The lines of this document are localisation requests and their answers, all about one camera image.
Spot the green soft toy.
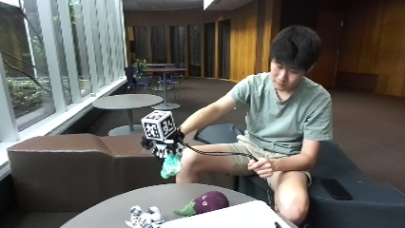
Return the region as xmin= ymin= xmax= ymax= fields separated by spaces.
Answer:
xmin=160 ymin=153 xmax=184 ymax=180

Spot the black cable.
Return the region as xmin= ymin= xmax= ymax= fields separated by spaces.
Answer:
xmin=181 ymin=142 xmax=260 ymax=162

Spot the white marker cube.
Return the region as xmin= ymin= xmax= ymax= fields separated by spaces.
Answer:
xmin=140 ymin=109 xmax=179 ymax=142

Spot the the person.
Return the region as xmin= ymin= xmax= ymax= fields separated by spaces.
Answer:
xmin=175 ymin=25 xmax=335 ymax=226

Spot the purple eggplant soft toy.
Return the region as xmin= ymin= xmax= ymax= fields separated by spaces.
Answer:
xmin=172 ymin=190 xmax=231 ymax=218

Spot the black phone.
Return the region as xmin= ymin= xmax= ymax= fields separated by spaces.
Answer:
xmin=319 ymin=178 xmax=353 ymax=201

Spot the black and white soft toy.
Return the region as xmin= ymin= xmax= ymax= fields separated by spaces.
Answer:
xmin=124 ymin=205 xmax=167 ymax=228

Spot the brown bench seat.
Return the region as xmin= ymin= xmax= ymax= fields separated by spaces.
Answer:
xmin=7 ymin=132 xmax=239 ymax=213

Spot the blue chair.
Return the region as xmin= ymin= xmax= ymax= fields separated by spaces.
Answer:
xmin=124 ymin=66 xmax=152 ymax=93
xmin=159 ymin=62 xmax=188 ymax=91

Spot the dark grey sofa seat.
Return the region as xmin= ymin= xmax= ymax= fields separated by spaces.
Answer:
xmin=193 ymin=123 xmax=405 ymax=228

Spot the potted plant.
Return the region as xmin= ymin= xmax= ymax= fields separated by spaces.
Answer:
xmin=133 ymin=58 xmax=149 ymax=74

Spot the round grey pedestal table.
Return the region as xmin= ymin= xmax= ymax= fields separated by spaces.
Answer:
xmin=91 ymin=93 xmax=165 ymax=137

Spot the round wooden pedestal table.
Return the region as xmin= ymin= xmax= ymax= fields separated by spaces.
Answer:
xmin=141 ymin=67 xmax=188 ymax=111

